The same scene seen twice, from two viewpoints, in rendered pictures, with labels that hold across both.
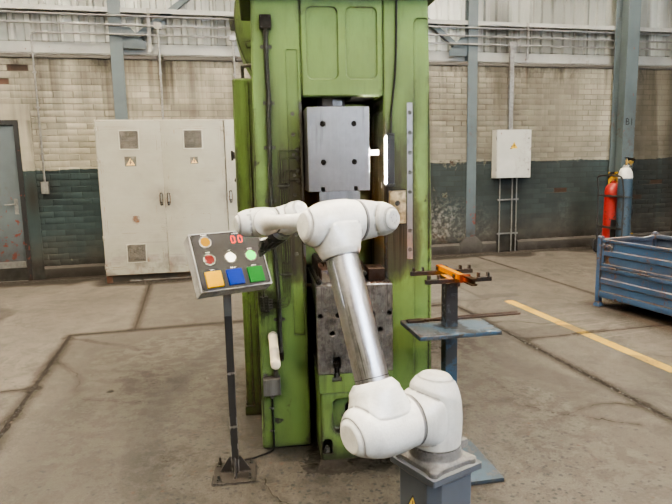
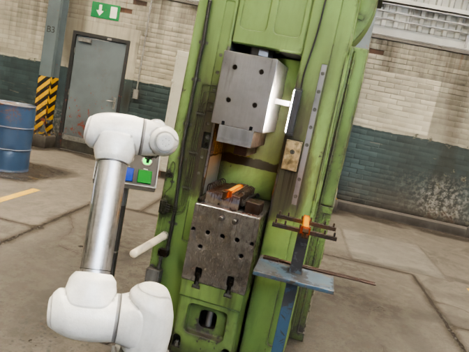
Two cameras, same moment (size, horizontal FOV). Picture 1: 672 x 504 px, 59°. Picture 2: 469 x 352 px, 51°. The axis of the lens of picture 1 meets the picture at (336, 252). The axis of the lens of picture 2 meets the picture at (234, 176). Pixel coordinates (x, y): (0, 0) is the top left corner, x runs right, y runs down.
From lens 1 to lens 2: 1.03 m
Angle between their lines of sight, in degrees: 19
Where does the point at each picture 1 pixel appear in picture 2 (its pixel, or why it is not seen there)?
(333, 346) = (198, 258)
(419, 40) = (346, 10)
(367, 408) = (67, 290)
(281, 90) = (216, 33)
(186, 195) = not seen: hidden behind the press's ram
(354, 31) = not seen: outside the picture
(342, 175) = (241, 114)
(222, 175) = not seen: hidden behind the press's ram
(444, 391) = (146, 303)
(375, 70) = (300, 30)
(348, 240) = (112, 149)
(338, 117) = (249, 63)
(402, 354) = (267, 287)
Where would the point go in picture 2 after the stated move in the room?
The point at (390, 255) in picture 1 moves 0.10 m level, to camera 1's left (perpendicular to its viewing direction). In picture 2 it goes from (276, 196) to (260, 192)
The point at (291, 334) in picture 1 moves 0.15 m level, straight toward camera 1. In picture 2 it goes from (179, 238) to (169, 244)
